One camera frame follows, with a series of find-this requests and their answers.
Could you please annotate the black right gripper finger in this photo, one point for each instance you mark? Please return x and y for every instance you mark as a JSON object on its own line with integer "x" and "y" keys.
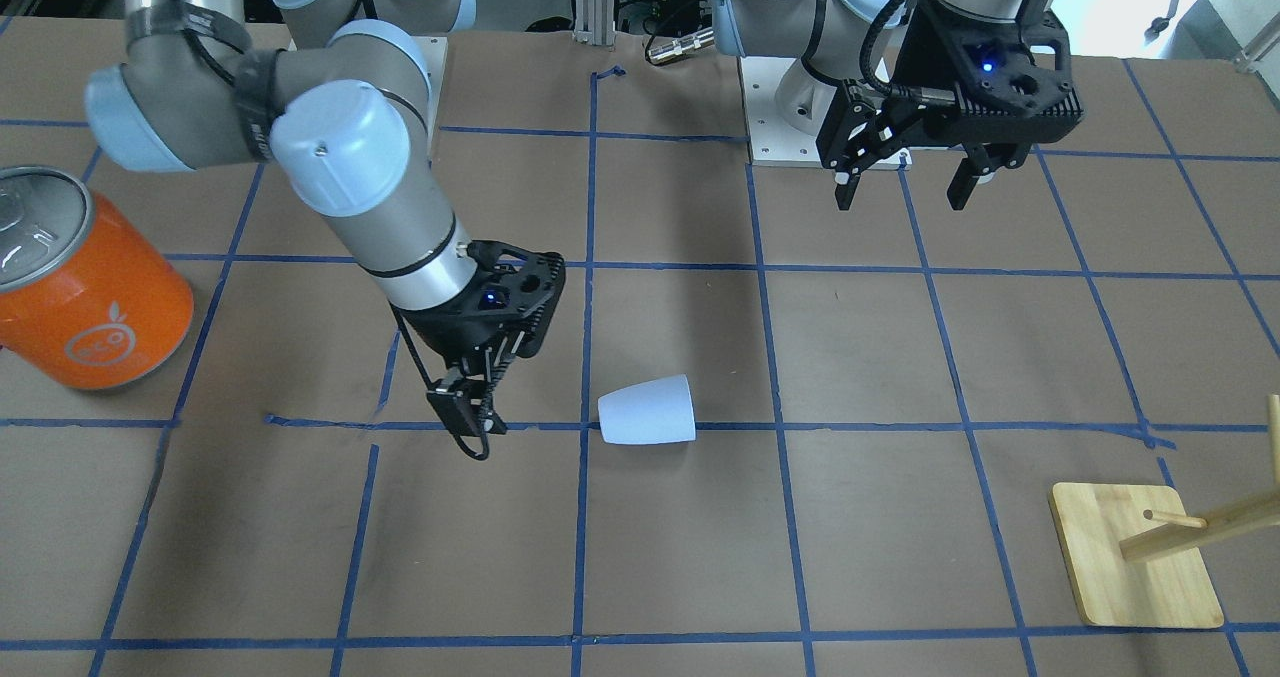
{"x": 497, "y": 362}
{"x": 457, "y": 400}

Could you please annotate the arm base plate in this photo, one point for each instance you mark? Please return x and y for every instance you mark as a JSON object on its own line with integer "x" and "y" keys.
{"x": 784, "y": 108}
{"x": 435, "y": 52}

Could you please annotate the light blue cup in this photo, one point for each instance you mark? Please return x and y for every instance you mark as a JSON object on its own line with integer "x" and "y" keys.
{"x": 653, "y": 413}

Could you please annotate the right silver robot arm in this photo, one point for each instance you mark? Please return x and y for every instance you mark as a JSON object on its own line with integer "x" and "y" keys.
{"x": 347, "y": 114}

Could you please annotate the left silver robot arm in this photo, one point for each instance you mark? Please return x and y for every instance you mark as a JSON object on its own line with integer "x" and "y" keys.
{"x": 837, "y": 41}

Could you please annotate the wooden cup rack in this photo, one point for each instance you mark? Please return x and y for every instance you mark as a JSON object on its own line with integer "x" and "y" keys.
{"x": 1132, "y": 553}

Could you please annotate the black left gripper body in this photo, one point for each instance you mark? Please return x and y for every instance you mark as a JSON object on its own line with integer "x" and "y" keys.
{"x": 922, "y": 58}

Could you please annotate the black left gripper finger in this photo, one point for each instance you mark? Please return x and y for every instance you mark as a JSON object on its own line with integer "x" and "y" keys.
{"x": 868, "y": 149}
{"x": 980, "y": 164}

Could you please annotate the orange can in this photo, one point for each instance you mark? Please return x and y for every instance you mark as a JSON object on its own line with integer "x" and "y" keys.
{"x": 85, "y": 298}

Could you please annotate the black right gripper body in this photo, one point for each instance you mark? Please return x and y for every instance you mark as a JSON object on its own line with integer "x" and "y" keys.
{"x": 437, "y": 339}

